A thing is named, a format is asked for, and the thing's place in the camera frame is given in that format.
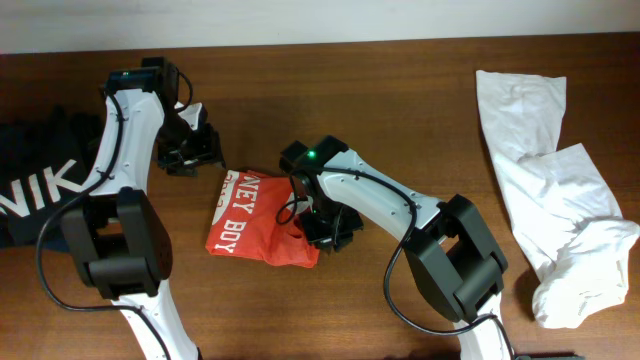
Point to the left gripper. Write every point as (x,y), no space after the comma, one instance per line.
(208,150)

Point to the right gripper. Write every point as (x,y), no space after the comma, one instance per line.
(320,236)

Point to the orange t-shirt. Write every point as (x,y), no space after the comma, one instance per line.
(255,219)

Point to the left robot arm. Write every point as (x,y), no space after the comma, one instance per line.
(117,241)

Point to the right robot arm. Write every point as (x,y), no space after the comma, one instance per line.
(456,262)

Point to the folded dark navy t-shirt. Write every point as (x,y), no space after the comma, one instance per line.
(43,166)

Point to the white t-shirt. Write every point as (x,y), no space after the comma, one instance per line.
(563,215)

